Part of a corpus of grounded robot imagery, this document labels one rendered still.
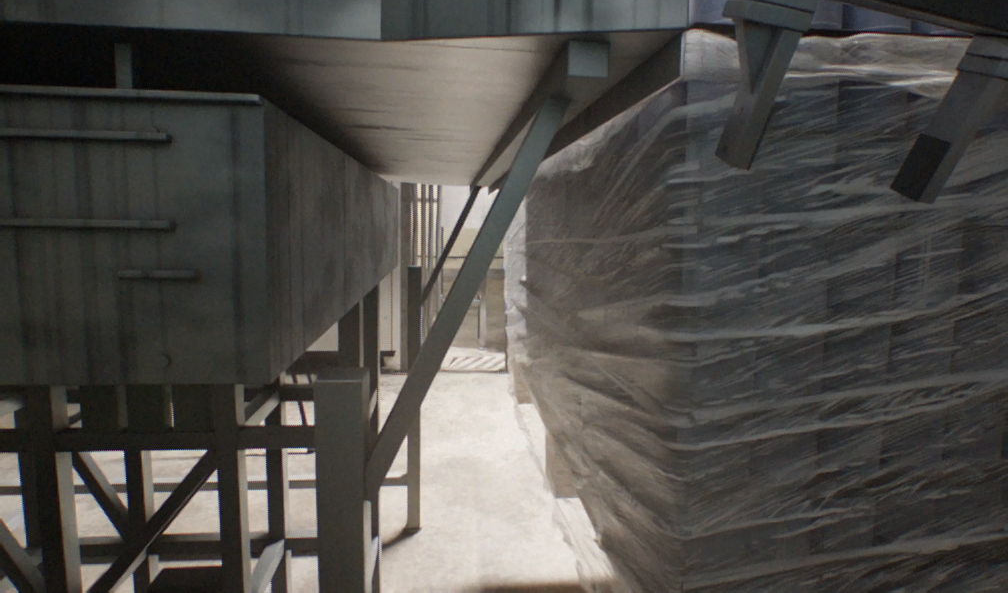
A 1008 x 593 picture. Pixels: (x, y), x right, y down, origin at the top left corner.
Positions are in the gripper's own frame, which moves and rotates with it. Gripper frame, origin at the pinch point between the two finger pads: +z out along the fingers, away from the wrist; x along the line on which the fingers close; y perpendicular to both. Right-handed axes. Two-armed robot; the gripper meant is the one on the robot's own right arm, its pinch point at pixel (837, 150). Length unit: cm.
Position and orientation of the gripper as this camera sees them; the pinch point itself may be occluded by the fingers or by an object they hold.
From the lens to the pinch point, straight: 40.2
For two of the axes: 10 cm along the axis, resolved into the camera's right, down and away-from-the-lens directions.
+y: 0.3, 4.9, -8.7
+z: -1.8, 8.6, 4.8
